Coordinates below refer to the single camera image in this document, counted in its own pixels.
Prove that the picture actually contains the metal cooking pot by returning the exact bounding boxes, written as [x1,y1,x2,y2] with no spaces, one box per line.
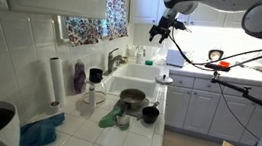
[116,86,148,118]

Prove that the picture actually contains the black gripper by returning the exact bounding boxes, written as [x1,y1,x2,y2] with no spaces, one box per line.
[147,7,181,46]

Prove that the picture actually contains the white toaster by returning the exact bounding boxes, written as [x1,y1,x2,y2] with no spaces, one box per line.
[164,48,189,70]

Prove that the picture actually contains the purple bottle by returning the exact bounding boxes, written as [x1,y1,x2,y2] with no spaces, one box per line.
[70,59,89,95]

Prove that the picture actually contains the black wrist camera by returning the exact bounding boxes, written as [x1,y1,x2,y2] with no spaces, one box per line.
[170,18,194,34]

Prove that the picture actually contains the white cabinets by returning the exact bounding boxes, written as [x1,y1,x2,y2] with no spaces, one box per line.
[125,0,249,38]
[162,73,262,146]

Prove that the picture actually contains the blue cloth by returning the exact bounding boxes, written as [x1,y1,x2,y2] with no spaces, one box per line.
[17,107,67,146]

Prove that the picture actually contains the brushed metal tap faucet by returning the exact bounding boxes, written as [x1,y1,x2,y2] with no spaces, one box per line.
[105,46,127,78]

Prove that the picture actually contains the white double sink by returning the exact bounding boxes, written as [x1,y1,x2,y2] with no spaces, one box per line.
[100,59,164,104]

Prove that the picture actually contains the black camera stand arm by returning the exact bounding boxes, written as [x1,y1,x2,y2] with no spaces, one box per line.
[207,70,262,110]

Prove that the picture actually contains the green sponge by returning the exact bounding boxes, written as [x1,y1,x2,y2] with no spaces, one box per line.
[144,59,155,67]

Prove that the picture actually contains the white paper towel roll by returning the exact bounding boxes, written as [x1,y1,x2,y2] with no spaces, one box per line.
[43,56,72,110]

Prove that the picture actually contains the small black measuring cup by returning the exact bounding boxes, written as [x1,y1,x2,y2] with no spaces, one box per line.
[140,99,162,126]

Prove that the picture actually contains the black camera on stand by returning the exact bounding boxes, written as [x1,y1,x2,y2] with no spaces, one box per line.
[204,59,232,73]

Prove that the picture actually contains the thin black camera cable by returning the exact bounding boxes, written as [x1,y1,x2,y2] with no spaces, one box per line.
[211,83,262,141]

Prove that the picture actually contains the white lower cabinets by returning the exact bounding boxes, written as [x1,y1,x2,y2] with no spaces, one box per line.
[162,73,262,146]

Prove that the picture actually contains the green cloth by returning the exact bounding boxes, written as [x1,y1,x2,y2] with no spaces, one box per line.
[97,104,133,132]

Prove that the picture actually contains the glass carafe with black top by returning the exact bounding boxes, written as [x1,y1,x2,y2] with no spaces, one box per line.
[79,66,111,111]

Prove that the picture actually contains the black and white kettle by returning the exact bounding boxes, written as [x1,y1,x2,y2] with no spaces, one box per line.
[207,47,225,62]

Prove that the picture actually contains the white upper cabinets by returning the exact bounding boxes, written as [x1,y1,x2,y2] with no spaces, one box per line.
[125,0,249,38]

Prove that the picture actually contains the white jar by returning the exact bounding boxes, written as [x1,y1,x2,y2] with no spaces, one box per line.
[125,43,138,58]

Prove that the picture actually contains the white soap bottle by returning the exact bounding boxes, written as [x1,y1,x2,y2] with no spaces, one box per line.
[134,48,145,65]

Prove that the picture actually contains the floral side curtain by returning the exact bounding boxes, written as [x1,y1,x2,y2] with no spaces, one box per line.
[98,0,134,43]

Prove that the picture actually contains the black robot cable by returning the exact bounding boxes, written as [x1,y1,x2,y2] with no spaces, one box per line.
[164,25,262,75]

